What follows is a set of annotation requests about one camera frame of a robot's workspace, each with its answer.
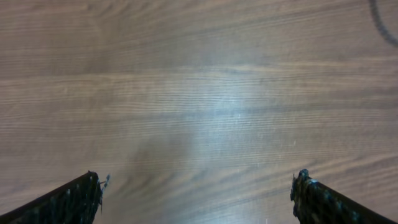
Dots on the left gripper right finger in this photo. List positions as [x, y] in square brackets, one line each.
[316, 203]

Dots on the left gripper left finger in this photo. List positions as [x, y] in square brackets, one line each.
[74, 202]

